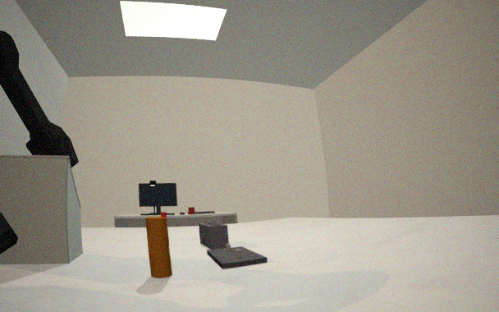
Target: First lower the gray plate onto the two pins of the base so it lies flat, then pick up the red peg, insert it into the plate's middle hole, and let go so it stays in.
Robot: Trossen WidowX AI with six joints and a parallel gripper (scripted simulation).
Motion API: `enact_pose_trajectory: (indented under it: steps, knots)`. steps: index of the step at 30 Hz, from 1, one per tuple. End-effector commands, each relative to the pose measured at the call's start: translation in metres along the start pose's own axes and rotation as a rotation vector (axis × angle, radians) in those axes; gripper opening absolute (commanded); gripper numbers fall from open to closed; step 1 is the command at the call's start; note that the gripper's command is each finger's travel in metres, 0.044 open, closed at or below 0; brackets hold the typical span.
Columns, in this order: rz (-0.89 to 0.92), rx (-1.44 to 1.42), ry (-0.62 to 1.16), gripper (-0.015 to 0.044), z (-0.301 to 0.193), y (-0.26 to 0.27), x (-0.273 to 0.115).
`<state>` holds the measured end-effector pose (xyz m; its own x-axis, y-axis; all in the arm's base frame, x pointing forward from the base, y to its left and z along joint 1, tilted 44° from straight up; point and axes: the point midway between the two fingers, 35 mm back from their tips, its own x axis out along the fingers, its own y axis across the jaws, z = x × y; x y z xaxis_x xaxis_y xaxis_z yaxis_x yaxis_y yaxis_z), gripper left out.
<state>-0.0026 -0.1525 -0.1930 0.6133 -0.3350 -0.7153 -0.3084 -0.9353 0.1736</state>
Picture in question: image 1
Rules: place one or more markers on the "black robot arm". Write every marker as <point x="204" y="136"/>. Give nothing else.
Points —
<point x="45" y="137"/>

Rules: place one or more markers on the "orange-brown cylinder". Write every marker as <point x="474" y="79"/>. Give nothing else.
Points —
<point x="159" y="249"/>

